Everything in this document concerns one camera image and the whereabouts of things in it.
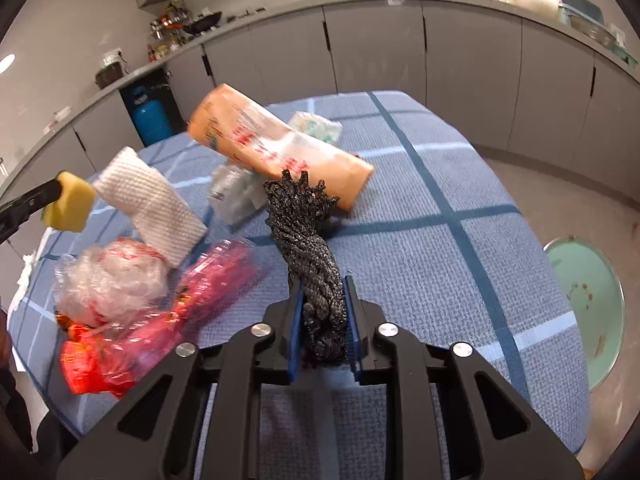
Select black gas stove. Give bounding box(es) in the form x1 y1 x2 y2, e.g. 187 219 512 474
227 6 266 23

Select large orange plastic packet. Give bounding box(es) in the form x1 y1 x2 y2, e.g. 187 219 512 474
187 83 376 213

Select orange-red snack wrapper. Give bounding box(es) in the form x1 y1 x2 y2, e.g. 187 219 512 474
60 312 138 396

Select small clear plastic bag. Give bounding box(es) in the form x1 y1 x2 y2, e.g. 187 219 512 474
209 162 271 223

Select dark speckled knitted glove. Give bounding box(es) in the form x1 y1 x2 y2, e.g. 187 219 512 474
263 170 348 367

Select green white tissue packet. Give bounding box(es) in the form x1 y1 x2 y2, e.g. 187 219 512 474
287 111 343 147

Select blue gas cylinder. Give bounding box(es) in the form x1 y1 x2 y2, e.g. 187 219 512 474
129 85 173 147

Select metal bowl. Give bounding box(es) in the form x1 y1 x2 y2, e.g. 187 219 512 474
567 14 618 47

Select black wok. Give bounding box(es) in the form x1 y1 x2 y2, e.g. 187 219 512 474
182 11 223 36

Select green enamel basin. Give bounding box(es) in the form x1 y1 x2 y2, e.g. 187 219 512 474
542 236 627 392

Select white folded cloth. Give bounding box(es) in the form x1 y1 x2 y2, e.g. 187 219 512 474
94 146 208 268

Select clear red-printed bag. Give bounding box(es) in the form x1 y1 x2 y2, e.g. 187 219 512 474
54 237 171 331

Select small green plastic basin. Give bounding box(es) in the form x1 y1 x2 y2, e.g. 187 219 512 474
611 42 638 68

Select yellow sponge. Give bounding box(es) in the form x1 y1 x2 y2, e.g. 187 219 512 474
42 171 97 233

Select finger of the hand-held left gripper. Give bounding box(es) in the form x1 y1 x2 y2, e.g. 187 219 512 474
0 179 65 217
0 216 31 246

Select metal spice rack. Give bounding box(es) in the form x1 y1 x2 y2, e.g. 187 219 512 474
147 0 196 58

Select blue dish rack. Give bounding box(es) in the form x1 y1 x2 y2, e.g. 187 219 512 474
546 0 606 26

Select white crumpled tissue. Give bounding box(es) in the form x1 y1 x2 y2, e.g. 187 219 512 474
16 252 43 303

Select red transparent plastic bag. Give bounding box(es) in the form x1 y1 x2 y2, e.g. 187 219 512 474
100 239 262 396

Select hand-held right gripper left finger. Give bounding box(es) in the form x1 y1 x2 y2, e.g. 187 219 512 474
56 279 305 480

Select blue checked tablecloth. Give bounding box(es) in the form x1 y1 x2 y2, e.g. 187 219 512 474
7 91 591 480

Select grey kitchen cabinet run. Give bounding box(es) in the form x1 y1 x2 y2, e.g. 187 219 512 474
0 0 640 221

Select black cooking pot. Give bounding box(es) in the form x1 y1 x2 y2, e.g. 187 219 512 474
95 60 126 90

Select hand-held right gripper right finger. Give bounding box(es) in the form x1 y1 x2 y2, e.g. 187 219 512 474
345 275 586 480

